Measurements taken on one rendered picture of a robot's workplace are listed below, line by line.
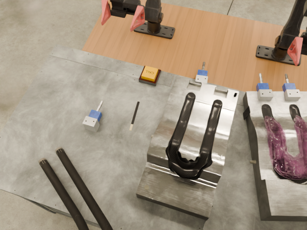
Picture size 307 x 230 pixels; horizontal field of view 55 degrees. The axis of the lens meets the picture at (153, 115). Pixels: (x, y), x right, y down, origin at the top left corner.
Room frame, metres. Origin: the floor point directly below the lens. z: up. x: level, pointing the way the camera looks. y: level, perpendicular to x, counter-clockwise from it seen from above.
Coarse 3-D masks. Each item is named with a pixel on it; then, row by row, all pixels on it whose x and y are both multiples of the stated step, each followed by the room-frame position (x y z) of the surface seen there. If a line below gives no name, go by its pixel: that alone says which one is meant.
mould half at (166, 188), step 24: (216, 96) 0.60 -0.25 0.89; (168, 120) 0.50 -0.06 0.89; (192, 120) 0.50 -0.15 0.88; (192, 144) 0.38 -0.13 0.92; (216, 144) 0.39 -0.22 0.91; (144, 168) 0.33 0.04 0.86; (168, 168) 0.32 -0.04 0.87; (216, 168) 0.29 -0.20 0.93; (144, 192) 0.24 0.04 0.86; (168, 192) 0.24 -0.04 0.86; (192, 192) 0.23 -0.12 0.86
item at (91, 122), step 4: (100, 104) 0.62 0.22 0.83; (100, 108) 0.60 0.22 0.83; (92, 112) 0.58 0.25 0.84; (96, 112) 0.58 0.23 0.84; (100, 112) 0.58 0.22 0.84; (88, 116) 0.55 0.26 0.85; (92, 116) 0.56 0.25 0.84; (96, 116) 0.56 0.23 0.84; (100, 116) 0.57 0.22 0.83; (84, 120) 0.54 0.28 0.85; (88, 120) 0.54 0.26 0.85; (92, 120) 0.53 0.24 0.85; (96, 120) 0.53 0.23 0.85; (84, 124) 0.52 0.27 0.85; (88, 124) 0.52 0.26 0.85; (92, 124) 0.52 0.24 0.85; (96, 124) 0.53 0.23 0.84; (88, 128) 0.52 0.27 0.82; (92, 128) 0.51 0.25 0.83; (96, 128) 0.52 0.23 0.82
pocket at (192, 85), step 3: (189, 81) 0.68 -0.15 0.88; (189, 84) 0.68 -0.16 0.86; (192, 84) 0.67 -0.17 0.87; (195, 84) 0.67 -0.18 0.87; (198, 84) 0.67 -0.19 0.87; (189, 87) 0.66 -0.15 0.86; (192, 87) 0.66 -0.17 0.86; (195, 87) 0.66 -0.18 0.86; (198, 87) 0.66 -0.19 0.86; (198, 90) 0.64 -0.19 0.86
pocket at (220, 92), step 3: (216, 90) 0.64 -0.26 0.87; (219, 90) 0.63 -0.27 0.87; (222, 90) 0.63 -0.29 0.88; (225, 90) 0.63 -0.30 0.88; (216, 93) 0.63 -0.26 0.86; (219, 93) 0.63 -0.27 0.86; (222, 93) 0.63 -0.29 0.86; (225, 93) 0.62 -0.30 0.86; (222, 96) 0.61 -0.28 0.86; (225, 96) 0.61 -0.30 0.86
